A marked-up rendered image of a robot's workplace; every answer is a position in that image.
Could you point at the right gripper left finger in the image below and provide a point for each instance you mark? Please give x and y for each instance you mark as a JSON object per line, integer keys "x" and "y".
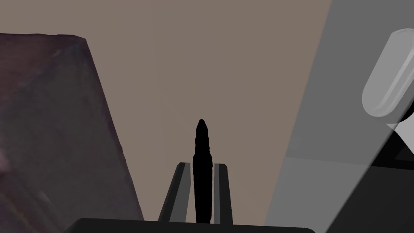
{"x": 177, "y": 197}

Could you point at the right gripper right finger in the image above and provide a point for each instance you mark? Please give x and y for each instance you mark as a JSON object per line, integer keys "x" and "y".
{"x": 222, "y": 197}

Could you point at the black slim bumpy stick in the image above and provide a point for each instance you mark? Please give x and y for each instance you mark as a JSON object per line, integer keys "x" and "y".
{"x": 202, "y": 181}

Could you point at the dark brown block furniture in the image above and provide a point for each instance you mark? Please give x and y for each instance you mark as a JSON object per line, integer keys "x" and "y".
{"x": 55, "y": 129}

